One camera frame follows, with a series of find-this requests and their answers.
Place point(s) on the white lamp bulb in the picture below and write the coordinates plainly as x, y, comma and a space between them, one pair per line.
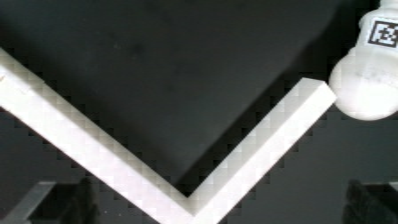
365, 74

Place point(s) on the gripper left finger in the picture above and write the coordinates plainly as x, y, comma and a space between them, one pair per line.
58, 204

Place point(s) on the white U-shaped frame barrier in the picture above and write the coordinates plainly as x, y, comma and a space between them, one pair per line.
58, 121

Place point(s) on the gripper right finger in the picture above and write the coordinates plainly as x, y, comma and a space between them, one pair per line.
372, 204

